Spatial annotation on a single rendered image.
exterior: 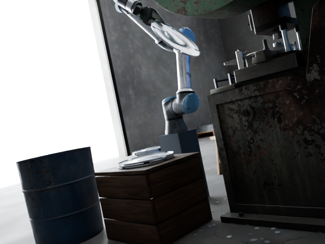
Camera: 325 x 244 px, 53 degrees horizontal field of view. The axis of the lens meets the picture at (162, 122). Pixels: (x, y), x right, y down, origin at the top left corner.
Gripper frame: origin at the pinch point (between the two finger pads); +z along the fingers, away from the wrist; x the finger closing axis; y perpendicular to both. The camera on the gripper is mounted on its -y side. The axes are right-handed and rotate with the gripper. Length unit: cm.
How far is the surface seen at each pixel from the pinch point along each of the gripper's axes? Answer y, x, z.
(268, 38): 741, -41, -107
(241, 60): -0.7, -5.2, 46.7
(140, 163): -28, 56, 39
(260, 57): -10, -11, 56
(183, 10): -25.4, -11.8, 20.0
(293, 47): 16, -22, 61
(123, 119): 395, 238, -194
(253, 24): 12.0, -22.2, 38.9
